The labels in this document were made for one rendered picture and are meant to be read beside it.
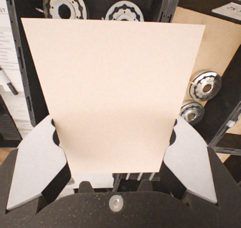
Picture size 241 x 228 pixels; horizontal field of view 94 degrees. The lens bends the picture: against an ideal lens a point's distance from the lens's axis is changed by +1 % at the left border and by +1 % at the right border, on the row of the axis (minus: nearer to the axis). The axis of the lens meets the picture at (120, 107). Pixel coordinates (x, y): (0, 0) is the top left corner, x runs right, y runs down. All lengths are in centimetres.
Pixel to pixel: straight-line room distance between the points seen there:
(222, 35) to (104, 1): 35
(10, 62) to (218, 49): 76
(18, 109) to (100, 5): 59
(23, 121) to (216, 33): 88
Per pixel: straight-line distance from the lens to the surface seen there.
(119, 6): 36
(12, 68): 67
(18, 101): 73
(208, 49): 47
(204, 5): 40
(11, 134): 165
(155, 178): 81
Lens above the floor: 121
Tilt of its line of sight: 62 degrees down
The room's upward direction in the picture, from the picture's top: 175 degrees clockwise
